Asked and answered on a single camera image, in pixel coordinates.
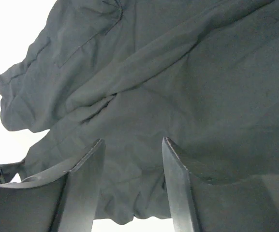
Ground black trousers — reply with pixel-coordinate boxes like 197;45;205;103
0;0;279;225

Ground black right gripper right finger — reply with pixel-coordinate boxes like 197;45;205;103
162;138;279;232

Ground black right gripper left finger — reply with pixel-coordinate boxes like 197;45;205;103
0;139;105;232

